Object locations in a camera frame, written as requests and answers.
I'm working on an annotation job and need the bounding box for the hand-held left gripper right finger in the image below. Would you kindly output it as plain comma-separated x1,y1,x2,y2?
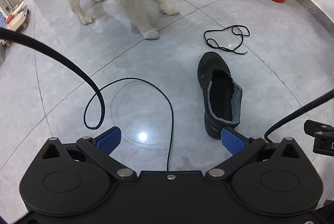
205,128,304,183

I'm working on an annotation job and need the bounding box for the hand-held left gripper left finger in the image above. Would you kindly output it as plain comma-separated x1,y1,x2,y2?
39,127,137,182

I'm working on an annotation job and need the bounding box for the white shoe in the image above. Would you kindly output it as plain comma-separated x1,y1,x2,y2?
6,1,29,31

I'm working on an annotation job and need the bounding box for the black shoelace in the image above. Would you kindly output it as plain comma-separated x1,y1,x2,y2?
204,26,250,55

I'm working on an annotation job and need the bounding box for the thick black braided cable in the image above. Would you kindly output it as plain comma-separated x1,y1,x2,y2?
264,90,334,143
0,27,105,129

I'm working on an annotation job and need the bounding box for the black shoe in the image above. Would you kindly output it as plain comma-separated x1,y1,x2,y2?
197,51,244,140

